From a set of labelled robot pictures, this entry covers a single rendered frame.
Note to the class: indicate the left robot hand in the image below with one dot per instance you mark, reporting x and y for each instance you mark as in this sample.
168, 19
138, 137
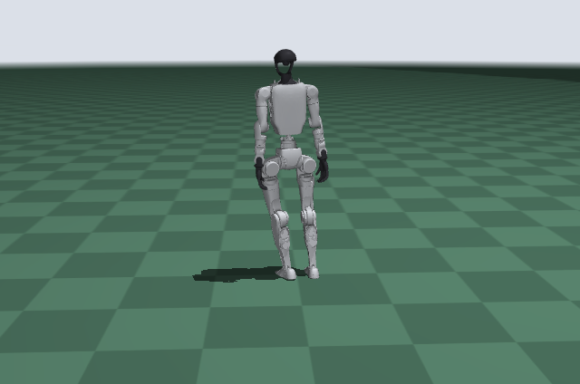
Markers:
259, 164

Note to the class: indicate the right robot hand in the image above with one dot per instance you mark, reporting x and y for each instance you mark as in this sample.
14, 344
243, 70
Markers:
323, 167

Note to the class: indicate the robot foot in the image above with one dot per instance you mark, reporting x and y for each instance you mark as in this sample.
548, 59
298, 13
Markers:
312, 273
288, 274

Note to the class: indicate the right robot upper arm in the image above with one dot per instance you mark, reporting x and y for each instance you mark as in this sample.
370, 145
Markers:
313, 105

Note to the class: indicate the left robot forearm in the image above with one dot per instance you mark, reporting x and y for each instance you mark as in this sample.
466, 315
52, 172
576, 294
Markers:
260, 147

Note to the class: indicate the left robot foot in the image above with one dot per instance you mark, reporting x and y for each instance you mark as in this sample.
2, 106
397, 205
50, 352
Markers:
288, 274

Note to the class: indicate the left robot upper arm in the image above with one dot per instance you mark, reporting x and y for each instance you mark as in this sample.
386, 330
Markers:
261, 95

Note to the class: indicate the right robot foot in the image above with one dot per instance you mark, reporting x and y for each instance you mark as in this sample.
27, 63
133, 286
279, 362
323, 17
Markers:
312, 273

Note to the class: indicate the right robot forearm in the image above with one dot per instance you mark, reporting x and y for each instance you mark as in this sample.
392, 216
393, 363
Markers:
319, 139

